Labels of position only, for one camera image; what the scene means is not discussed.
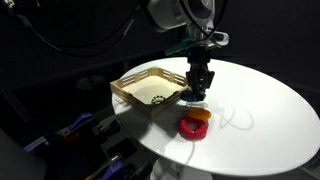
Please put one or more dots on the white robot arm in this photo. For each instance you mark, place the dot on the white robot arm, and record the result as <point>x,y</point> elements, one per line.
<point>201,35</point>

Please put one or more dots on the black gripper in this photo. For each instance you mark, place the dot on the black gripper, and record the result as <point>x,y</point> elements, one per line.
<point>199,76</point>

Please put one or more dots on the purple orange clamp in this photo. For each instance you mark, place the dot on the purple orange clamp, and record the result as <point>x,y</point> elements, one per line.
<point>72,133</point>

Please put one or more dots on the wooden tray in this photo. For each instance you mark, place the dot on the wooden tray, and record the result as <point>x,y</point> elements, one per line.
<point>150,91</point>

